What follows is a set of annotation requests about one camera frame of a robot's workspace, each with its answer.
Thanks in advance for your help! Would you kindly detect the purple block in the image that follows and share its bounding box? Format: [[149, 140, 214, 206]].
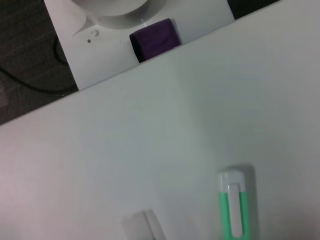
[[128, 17, 182, 63]]

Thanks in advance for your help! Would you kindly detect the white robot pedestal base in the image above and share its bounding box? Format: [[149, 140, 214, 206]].
[[43, 0, 237, 91]]

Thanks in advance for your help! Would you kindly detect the green pen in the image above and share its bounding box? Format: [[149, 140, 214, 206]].
[[216, 164, 258, 240]]

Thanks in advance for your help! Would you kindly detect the grey marker pen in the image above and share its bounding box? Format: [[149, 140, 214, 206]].
[[120, 209, 167, 240]]

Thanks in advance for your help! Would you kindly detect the black floor cable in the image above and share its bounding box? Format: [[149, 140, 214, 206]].
[[0, 39, 77, 95]]

